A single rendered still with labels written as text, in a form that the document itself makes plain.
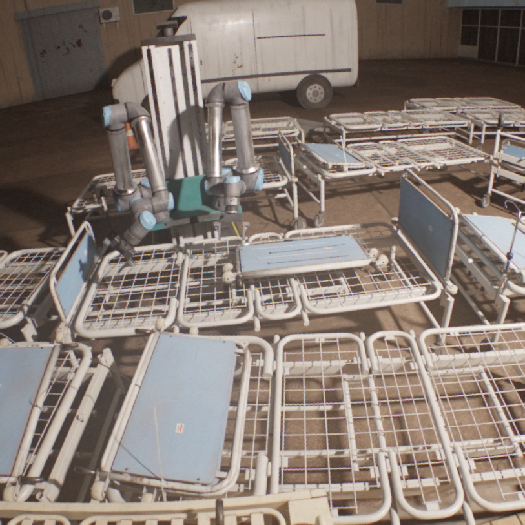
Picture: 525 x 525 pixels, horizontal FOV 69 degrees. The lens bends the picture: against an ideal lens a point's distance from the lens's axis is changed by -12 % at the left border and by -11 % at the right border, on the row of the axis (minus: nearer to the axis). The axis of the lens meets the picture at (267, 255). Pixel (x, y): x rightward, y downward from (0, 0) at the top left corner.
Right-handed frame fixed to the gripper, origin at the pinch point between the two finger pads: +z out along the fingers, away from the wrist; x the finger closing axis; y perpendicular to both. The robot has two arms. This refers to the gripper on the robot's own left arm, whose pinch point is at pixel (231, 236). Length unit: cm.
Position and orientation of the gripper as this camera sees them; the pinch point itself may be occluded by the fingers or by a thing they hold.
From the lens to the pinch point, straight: 239.3
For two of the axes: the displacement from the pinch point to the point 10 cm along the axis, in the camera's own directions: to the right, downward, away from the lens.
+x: 9.9, 0.0, 1.1
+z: -0.1, 10.0, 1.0
